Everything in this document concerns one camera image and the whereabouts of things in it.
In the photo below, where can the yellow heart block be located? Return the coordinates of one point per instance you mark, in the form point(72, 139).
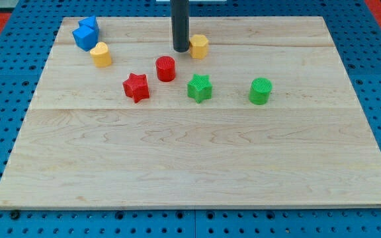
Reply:
point(100, 55)

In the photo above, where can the blue cube block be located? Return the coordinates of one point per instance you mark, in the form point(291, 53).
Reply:
point(85, 37)

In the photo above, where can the green star block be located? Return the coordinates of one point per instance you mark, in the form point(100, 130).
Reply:
point(199, 88)

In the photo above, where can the red cylinder block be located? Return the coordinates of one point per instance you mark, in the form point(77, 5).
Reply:
point(165, 67)

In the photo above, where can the red star block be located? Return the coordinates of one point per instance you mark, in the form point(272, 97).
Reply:
point(136, 87)

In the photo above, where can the light wooden board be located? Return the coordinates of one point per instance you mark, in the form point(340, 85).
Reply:
point(85, 145)

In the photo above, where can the green cylinder block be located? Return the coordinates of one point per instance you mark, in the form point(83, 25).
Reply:
point(260, 91)

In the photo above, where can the yellow hexagon block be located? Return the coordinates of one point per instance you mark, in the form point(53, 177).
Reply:
point(198, 46)

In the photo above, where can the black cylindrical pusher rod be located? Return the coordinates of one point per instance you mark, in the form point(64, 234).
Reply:
point(180, 24)

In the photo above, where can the blue angular block behind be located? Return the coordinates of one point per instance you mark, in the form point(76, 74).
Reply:
point(90, 22)

